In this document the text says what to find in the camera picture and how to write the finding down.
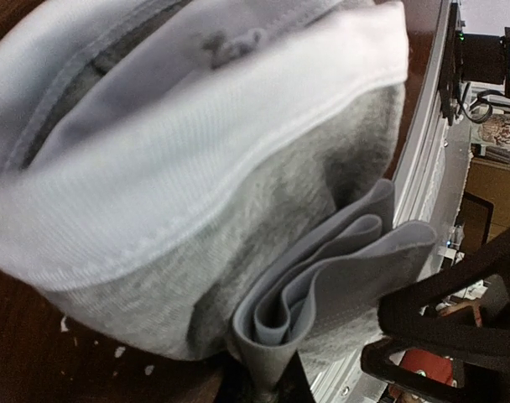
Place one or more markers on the grey boxer briefs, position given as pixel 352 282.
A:
pixel 192 177

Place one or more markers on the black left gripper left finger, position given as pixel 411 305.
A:
pixel 238 384

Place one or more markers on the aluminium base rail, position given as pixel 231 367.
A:
pixel 432 160

